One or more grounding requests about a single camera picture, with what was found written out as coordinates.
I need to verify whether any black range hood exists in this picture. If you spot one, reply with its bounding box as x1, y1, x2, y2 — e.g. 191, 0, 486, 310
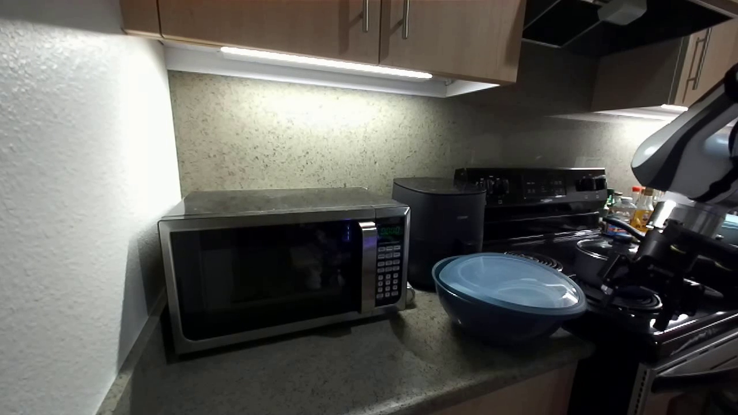
522, 0, 738, 57

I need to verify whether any yellow oil bottle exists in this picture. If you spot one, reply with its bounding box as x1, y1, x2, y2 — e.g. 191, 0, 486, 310
628, 183, 658, 234

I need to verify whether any stainless black microwave oven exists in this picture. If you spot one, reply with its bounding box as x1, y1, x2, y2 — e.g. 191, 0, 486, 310
157, 186, 412, 357

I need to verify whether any narrow wooden wall cabinet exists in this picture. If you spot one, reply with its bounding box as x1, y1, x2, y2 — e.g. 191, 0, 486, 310
590, 17, 738, 113

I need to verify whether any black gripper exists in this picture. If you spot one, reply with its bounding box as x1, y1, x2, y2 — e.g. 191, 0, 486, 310
641, 199, 738, 285

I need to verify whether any black air fryer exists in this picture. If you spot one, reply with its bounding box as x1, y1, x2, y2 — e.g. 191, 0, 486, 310
393, 174, 489, 291

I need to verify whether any black electric stove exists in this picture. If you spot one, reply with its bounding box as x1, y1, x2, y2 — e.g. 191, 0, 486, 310
453, 166, 738, 415

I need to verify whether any dark blue bowl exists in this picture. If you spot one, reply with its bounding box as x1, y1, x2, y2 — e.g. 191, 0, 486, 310
428, 251, 590, 346

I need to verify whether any clear plastic bottle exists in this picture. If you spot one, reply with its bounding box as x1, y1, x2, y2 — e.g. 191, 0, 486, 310
608, 191, 635, 225

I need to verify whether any short under-cabinet light strip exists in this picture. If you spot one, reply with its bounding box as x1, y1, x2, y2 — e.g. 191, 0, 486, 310
590, 101, 689, 125

